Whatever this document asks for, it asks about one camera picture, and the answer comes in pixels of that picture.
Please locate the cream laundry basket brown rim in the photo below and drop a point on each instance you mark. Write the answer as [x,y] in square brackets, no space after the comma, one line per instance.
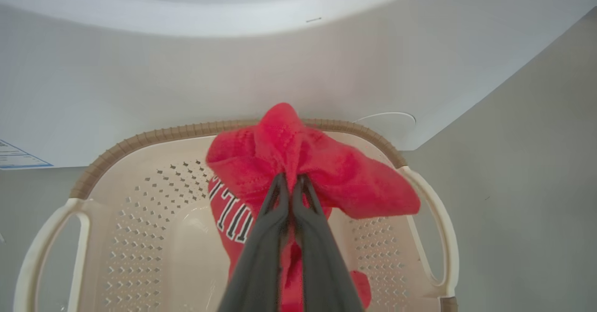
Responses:
[154,237]

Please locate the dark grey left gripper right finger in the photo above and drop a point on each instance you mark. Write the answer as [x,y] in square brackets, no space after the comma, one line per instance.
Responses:
[322,270]

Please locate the red jersey with lettering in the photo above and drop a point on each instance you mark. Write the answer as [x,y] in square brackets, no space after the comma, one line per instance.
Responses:
[238,246]

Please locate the white front-load washing machine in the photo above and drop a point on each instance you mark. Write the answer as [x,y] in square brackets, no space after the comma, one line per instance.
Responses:
[140,83]

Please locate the blue energy label sticker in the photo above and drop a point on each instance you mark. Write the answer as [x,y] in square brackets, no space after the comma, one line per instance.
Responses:
[18,158]

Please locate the red fluffy towel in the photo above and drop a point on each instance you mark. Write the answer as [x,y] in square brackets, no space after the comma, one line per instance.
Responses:
[345,172]

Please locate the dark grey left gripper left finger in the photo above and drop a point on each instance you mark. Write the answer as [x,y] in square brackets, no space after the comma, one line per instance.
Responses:
[261,265]

